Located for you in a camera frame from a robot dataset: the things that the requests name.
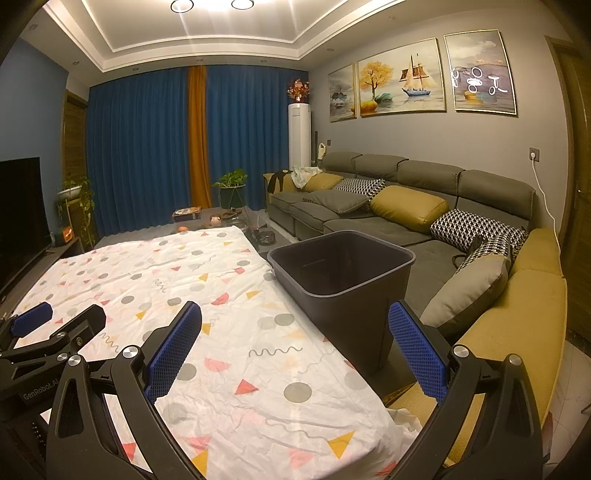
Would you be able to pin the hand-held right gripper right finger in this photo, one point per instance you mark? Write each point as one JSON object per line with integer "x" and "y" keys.
{"x": 418, "y": 348}

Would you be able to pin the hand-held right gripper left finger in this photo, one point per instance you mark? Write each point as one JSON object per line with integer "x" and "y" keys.
{"x": 174, "y": 353}

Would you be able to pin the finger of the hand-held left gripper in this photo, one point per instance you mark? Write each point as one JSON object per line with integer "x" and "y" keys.
{"x": 32, "y": 319}
{"x": 78, "y": 325}

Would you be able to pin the grey plastic bin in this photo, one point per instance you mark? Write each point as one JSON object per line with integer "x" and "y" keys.
{"x": 341, "y": 263}

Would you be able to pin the large grey cushion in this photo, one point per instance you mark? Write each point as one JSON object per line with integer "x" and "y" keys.
{"x": 466, "y": 290}

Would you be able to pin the grey television cabinet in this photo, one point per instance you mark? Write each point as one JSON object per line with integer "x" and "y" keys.
{"x": 64, "y": 250}

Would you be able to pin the black television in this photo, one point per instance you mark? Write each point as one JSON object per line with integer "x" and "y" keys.
{"x": 21, "y": 217}

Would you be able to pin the black white patterned cushion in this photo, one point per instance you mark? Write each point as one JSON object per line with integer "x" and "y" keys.
{"x": 362, "y": 187}
{"x": 489, "y": 251}
{"x": 466, "y": 228}

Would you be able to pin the trailing plant in white pot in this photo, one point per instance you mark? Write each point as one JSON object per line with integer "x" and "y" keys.
{"x": 74, "y": 190}

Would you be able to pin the small pink toy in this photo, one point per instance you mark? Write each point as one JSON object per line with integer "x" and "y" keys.
{"x": 215, "y": 220}

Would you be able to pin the flat printed box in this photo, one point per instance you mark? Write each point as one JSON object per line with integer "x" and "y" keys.
{"x": 187, "y": 213}

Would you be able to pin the large yellow cushion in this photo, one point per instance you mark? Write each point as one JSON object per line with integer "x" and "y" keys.
{"x": 408, "y": 207}

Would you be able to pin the ashtray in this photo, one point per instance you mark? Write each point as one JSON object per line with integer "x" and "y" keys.
{"x": 266, "y": 237}

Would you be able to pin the dark glass coffee table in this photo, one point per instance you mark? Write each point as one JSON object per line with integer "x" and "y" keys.
{"x": 240, "y": 217}

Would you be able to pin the flat grey cushion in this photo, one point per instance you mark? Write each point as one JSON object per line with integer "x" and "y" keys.
{"x": 337, "y": 202}

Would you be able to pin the grey and yellow sofa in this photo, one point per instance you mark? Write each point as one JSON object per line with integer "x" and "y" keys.
{"x": 425, "y": 177}

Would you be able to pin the potted plant on metal stand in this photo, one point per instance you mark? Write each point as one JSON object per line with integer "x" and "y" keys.
{"x": 230, "y": 181}

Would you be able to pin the blue curtain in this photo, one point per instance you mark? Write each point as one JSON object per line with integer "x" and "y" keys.
{"x": 254, "y": 134}
{"x": 138, "y": 147}

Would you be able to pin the small yellow cushion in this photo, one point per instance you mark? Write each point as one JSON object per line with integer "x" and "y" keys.
{"x": 323, "y": 182}

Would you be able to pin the black garment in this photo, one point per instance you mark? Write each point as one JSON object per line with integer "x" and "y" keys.
{"x": 277, "y": 181}

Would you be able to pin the white cloth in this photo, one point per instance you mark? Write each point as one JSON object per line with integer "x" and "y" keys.
{"x": 305, "y": 176}

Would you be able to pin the orange curtain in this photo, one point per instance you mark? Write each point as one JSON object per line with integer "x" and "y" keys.
{"x": 200, "y": 138}

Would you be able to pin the white standing air conditioner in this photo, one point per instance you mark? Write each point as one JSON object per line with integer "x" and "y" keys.
{"x": 300, "y": 138}

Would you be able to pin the small framed painting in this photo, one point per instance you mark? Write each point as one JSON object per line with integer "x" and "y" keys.
{"x": 342, "y": 94}

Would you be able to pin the framed tree and ship painting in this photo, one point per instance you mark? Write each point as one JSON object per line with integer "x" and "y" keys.
{"x": 399, "y": 78}

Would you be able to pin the framed cloudy painting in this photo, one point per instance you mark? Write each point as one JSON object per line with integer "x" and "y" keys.
{"x": 480, "y": 71}

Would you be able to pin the red gold flower decoration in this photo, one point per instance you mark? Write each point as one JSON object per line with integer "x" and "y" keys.
{"x": 298, "y": 90}

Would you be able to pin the round ceiling light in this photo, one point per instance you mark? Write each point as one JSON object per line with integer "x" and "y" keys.
{"x": 233, "y": 4}
{"x": 172, "y": 5}

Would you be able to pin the wall socket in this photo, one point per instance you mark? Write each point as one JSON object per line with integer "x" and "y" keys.
{"x": 534, "y": 154}

